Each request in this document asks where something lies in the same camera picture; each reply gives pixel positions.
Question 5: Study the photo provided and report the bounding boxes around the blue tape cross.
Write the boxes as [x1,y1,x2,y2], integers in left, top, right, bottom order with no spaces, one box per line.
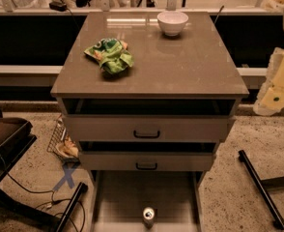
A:
[53,162,80,191]

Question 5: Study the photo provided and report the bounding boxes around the black floor cable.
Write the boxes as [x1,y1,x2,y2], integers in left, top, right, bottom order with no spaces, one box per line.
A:
[0,152,86,232]

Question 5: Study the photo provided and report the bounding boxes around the grey drawer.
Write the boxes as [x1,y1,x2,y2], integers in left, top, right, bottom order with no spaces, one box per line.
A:
[63,115,235,142]
[79,152,214,171]

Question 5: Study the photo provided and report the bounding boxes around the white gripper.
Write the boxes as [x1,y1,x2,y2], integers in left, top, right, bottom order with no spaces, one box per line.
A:
[253,47,284,116]

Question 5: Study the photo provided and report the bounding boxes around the black stand leg left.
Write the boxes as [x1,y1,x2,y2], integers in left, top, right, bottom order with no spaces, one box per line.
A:
[54,182,88,232]

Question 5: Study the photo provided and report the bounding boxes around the black power adapter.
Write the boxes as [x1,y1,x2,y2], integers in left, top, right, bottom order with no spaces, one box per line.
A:
[49,1,67,12]

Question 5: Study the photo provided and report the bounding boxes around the top grey drawer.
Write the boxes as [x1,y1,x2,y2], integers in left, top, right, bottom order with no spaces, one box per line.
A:
[63,115,235,142]

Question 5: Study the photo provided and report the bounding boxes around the black chair left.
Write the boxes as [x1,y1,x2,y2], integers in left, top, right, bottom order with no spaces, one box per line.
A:
[0,108,59,231]

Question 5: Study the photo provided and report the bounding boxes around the bottom open drawer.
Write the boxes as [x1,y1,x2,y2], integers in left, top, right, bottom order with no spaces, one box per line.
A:
[91,171,205,232]

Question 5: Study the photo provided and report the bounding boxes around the redbull can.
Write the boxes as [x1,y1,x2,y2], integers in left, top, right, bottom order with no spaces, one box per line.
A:
[142,207,156,228]

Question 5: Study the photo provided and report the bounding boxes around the black stand leg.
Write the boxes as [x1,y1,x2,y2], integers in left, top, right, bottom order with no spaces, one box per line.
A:
[54,182,88,232]
[239,150,284,230]

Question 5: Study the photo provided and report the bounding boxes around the white ceramic bowl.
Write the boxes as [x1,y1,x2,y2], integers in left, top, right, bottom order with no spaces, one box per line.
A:
[157,11,188,36]

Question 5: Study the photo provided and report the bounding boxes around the wire basket on floor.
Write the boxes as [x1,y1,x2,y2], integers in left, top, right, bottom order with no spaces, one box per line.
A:
[46,116,79,162]

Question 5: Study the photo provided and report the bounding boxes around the grey drawer cabinet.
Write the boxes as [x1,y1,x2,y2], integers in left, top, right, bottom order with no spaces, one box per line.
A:
[51,12,248,158]

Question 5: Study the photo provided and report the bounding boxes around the green crumpled chip bag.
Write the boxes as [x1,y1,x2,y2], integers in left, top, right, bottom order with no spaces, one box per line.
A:
[84,38,134,75]

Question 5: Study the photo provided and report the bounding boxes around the black stand leg right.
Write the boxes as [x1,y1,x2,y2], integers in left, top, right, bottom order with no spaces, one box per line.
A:
[239,150,284,230]

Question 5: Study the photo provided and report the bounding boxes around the middle grey drawer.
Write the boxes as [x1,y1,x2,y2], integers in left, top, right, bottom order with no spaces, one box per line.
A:
[79,152,214,171]

